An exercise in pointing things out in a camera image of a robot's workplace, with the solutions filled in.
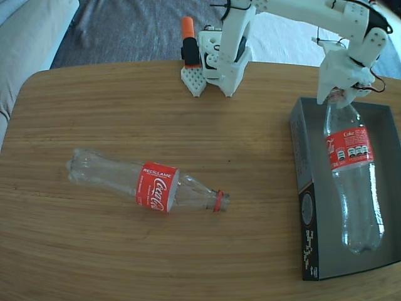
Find clear bottle barcode red label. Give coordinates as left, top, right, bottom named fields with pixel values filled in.
left=322, top=88, right=385, bottom=255

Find blue grey fabric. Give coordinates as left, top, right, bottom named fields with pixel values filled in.
left=340, top=0, right=401, bottom=79

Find white sofa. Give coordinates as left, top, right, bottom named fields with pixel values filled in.
left=0, top=0, right=81, bottom=148

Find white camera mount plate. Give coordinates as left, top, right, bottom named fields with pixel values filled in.
left=319, top=40, right=349, bottom=59

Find clear bottle Reciclame red label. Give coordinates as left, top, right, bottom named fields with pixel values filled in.
left=66, top=147, right=231, bottom=214

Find white cloth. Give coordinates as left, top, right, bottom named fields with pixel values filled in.
left=249, top=8, right=367, bottom=75

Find grey blanket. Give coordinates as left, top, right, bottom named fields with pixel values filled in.
left=49, top=0, right=345, bottom=70

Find grey cardboard box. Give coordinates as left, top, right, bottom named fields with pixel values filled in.
left=288, top=97, right=401, bottom=282

